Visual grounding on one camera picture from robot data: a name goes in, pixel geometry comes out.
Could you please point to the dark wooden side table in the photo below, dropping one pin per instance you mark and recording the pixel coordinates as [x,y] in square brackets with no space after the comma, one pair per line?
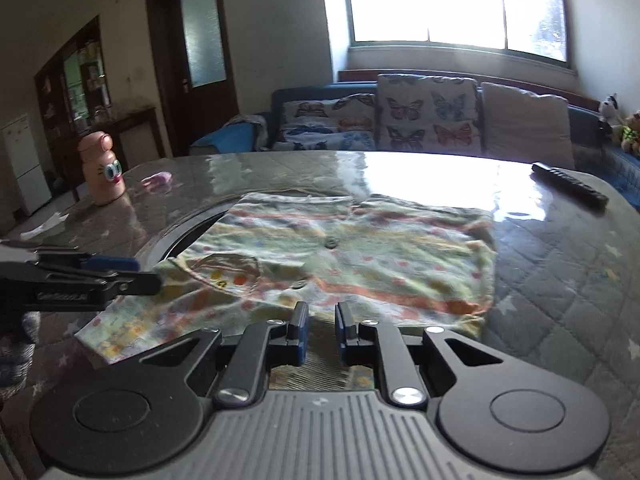
[137,135]

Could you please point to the small pink object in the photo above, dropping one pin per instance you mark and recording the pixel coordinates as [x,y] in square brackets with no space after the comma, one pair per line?
[157,180]

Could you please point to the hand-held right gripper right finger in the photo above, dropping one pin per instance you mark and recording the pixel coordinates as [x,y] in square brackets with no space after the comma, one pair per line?
[343,335]

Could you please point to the dark wooden display cabinet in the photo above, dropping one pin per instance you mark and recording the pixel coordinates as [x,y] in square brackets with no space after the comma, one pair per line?
[55,90]

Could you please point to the wide butterfly print cushion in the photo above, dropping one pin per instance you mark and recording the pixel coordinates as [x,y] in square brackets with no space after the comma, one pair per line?
[325,122]

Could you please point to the pink cartoon-face bottle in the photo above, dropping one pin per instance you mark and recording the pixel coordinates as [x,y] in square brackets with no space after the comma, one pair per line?
[104,170]

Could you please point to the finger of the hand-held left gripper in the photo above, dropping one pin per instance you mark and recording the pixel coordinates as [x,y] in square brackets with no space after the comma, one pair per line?
[140,282]
[115,263]

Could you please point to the white and black plush toy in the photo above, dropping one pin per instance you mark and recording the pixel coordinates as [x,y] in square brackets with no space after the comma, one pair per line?
[611,110]

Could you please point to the plain white cushion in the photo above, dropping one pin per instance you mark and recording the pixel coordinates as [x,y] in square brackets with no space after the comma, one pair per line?
[527,122]

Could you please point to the white paper scrap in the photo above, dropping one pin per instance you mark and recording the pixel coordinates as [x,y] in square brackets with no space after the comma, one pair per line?
[42,227]

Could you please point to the large window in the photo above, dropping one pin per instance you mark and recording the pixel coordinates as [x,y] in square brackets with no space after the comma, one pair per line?
[425,0]

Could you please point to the tall butterfly print cushion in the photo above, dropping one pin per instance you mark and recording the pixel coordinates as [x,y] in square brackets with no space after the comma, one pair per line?
[427,112]

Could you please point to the dark wooden door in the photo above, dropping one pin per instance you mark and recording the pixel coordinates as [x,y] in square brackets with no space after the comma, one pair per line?
[165,60]

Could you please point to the black remote control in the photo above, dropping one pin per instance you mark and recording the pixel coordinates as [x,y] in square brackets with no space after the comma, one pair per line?
[570,185]

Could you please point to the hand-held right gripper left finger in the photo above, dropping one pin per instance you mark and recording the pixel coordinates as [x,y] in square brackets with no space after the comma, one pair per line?
[299,332]

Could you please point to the blue sofa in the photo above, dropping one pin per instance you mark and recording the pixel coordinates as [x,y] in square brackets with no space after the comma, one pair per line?
[595,132]

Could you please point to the blue blanket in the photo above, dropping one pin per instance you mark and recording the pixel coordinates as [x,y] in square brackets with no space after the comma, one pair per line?
[227,136]

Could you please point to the white refrigerator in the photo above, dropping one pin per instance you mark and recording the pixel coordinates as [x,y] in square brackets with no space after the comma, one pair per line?
[22,165]

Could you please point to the colourful patterned children's shirt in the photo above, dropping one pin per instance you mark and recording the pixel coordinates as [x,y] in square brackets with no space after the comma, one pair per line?
[380,260]

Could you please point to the yellow green plush toy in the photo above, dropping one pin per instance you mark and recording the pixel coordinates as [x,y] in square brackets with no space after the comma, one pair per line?
[629,135]

